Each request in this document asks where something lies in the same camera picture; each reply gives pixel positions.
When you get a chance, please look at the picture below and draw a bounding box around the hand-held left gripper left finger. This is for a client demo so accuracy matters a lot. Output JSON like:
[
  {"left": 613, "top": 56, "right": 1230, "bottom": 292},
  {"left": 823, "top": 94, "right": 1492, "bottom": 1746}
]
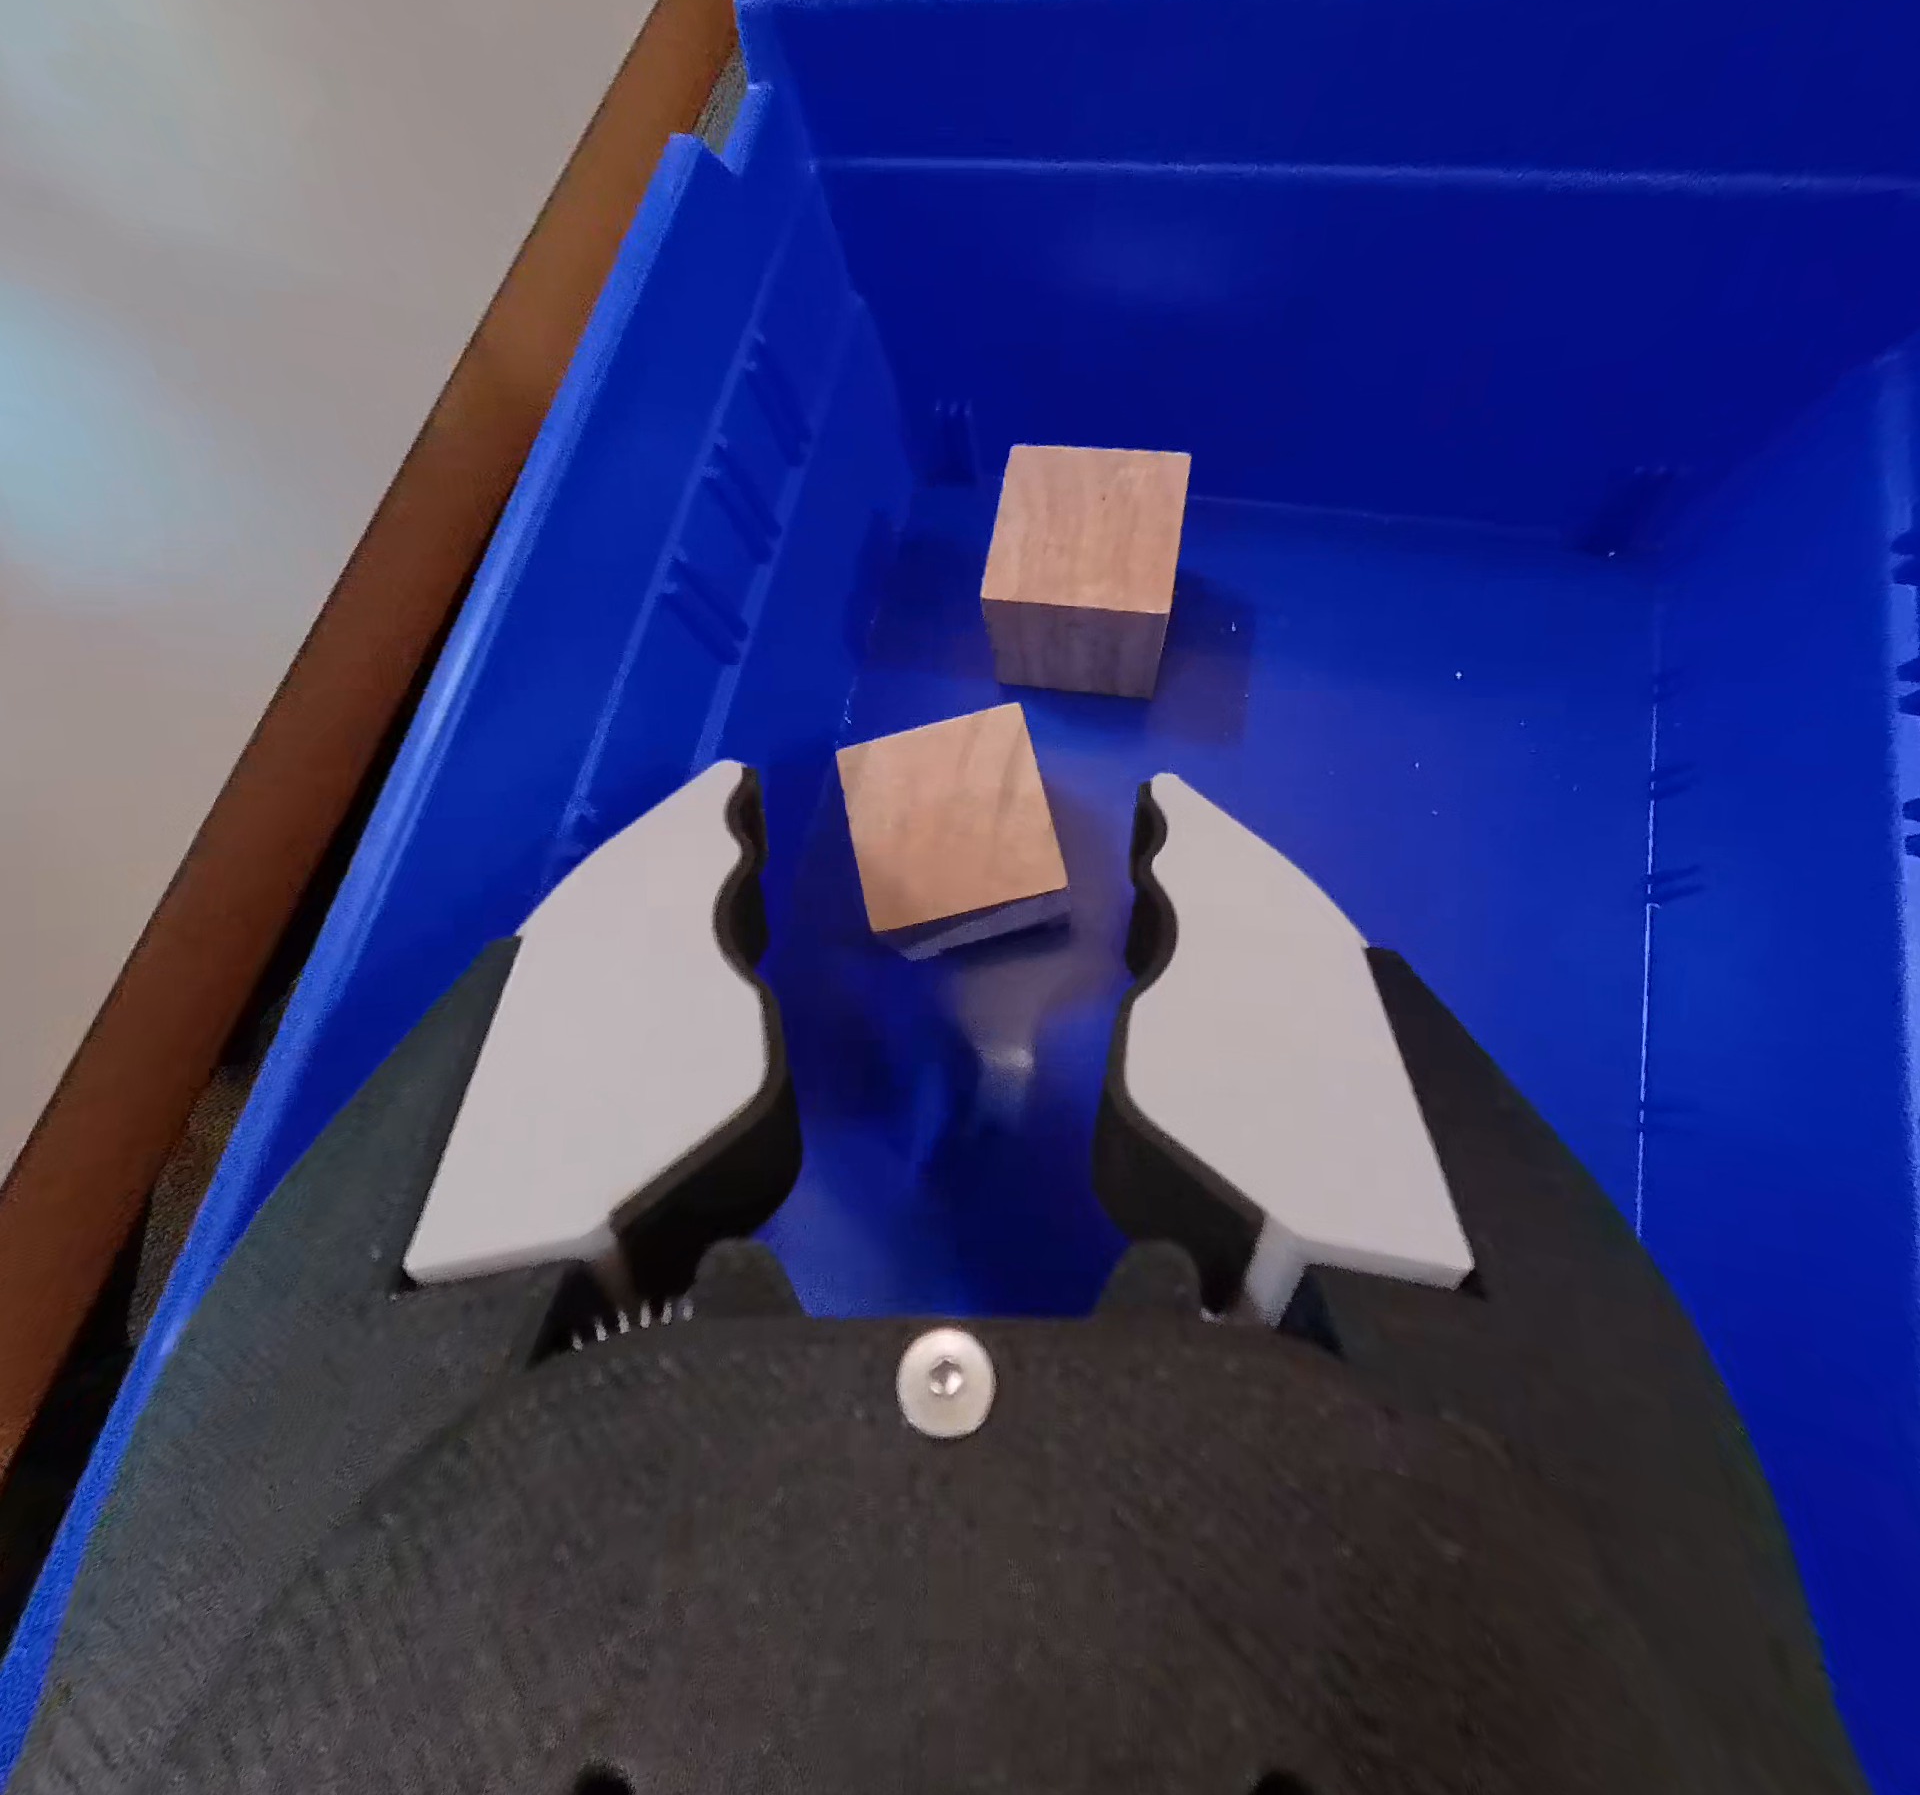
[{"left": 403, "top": 760, "right": 805, "bottom": 1310}]

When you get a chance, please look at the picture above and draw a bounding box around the wooden cube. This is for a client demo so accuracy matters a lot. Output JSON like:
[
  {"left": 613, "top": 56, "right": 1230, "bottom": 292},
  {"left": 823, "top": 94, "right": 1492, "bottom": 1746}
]
[
  {"left": 979, "top": 443, "right": 1193, "bottom": 698},
  {"left": 835, "top": 702, "right": 1073, "bottom": 962}
]

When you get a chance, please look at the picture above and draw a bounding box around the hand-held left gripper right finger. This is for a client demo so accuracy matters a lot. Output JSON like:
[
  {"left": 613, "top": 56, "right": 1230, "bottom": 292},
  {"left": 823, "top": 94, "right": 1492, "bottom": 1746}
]
[{"left": 1088, "top": 771, "right": 1476, "bottom": 1328}]

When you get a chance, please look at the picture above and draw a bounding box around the blue plastic bin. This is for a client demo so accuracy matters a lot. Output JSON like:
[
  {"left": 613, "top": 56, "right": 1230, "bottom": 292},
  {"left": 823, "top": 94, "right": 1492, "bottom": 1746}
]
[{"left": 0, "top": 0, "right": 1920, "bottom": 1795}]

